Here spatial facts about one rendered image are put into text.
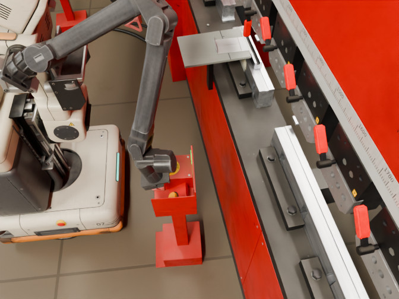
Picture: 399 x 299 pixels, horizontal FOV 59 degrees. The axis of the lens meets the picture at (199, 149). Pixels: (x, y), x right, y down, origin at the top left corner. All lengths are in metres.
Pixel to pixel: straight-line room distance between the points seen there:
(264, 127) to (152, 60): 0.56
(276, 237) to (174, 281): 0.96
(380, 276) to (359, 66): 0.41
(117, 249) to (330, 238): 1.32
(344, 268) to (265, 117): 0.62
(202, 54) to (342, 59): 0.76
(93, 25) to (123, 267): 1.38
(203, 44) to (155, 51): 0.54
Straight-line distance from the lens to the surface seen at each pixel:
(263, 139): 1.33
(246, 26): 1.25
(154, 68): 0.98
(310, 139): 0.95
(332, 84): 0.82
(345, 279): 1.06
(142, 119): 1.05
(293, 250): 1.15
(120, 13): 0.99
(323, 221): 1.10
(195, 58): 1.42
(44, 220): 1.98
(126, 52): 3.07
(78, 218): 1.93
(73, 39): 1.07
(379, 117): 0.69
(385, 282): 0.81
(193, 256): 1.90
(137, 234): 2.11
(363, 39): 0.71
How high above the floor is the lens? 1.93
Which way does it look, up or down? 56 degrees down
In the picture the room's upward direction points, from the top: 1 degrees counter-clockwise
